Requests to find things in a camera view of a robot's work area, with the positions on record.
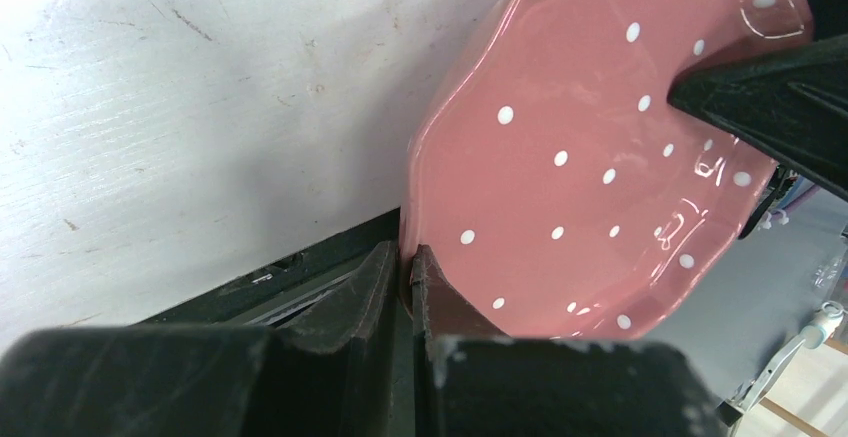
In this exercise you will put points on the black table frame rail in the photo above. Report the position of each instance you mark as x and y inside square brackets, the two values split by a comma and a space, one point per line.
[271, 292]

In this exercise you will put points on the pink plate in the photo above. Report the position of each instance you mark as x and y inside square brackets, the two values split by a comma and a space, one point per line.
[560, 193]

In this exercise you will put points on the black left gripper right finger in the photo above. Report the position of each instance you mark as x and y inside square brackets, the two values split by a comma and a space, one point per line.
[471, 379]

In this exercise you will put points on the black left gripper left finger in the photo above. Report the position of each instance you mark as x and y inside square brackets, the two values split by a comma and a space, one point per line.
[327, 372]

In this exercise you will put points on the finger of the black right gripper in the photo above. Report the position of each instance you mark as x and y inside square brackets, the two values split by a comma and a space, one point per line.
[790, 105]

